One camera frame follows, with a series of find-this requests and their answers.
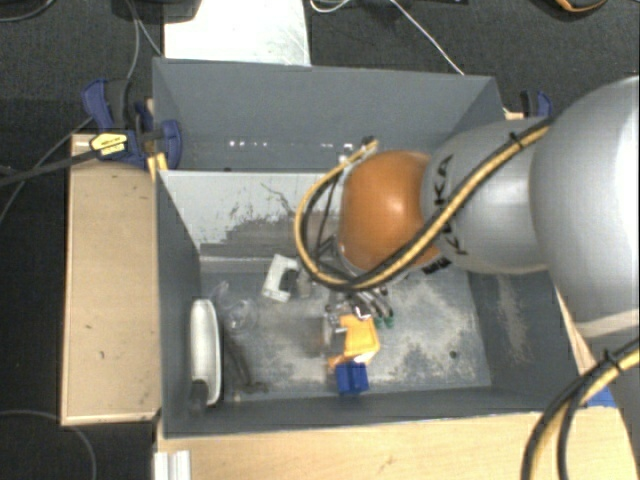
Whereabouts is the yellow and blue toy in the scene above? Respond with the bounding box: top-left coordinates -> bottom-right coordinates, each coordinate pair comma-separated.
326,314 -> 382,397

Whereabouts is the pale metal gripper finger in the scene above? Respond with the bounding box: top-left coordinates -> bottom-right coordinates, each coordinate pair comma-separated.
322,317 -> 342,358

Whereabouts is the grey metal bin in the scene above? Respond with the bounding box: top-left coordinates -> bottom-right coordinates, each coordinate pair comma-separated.
151,56 -> 581,439

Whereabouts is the clear glass object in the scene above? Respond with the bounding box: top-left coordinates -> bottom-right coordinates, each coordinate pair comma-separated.
208,281 -> 260,340

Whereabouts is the white oval object black end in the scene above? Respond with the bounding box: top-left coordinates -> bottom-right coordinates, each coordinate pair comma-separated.
188,298 -> 223,415

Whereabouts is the pale wood flat board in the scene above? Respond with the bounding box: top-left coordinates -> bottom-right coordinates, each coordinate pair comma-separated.
60,134 -> 162,427

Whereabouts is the white angular plastic object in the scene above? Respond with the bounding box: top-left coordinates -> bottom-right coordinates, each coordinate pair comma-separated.
261,253 -> 302,304

